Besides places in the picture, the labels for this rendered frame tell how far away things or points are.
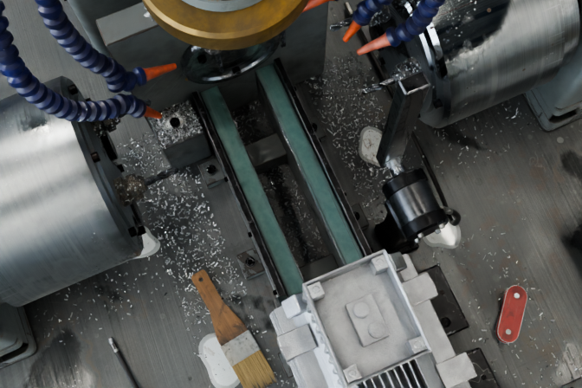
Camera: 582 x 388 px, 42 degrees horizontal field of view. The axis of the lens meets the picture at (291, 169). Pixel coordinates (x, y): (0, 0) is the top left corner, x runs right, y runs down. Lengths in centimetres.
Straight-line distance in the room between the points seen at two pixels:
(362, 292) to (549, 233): 47
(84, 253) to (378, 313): 35
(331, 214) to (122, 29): 39
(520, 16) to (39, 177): 60
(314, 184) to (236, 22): 43
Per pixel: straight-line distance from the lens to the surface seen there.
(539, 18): 100
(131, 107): 88
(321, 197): 110
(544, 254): 126
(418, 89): 80
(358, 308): 85
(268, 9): 74
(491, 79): 100
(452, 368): 92
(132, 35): 96
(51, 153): 91
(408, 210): 98
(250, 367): 118
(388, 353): 87
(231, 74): 113
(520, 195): 127
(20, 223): 91
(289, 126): 113
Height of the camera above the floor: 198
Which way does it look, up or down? 73 degrees down
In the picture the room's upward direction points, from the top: 3 degrees counter-clockwise
